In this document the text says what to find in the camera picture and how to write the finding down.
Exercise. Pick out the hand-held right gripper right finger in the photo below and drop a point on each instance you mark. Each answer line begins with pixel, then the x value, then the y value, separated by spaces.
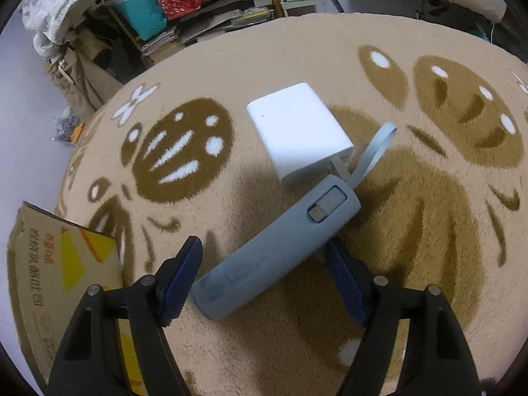
pixel 348 284

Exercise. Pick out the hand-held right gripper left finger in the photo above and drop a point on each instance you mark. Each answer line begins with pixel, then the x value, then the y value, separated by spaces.
pixel 181 284

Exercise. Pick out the printed cardboard box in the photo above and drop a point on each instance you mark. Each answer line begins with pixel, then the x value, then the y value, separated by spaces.
pixel 37 276

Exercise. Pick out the white power adapter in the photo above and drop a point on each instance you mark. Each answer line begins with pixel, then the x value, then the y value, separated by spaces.
pixel 297 132

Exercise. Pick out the plastic bag with small goods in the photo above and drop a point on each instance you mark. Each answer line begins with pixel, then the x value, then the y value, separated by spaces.
pixel 68 126

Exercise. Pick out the khaki coat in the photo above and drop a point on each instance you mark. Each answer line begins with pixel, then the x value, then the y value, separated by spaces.
pixel 82 82

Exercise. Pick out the beige brown printed blanket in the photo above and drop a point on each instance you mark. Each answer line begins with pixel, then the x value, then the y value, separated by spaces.
pixel 288 49

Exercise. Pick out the stack of books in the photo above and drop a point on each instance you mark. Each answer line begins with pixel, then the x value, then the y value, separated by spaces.
pixel 159 41

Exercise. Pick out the pile of magazines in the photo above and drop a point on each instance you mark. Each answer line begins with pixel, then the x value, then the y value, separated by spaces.
pixel 222 20

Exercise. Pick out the teal bag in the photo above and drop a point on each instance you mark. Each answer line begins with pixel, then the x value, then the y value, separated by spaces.
pixel 140 12

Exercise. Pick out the white puffy jacket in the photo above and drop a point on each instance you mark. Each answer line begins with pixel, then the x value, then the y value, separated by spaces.
pixel 62 4

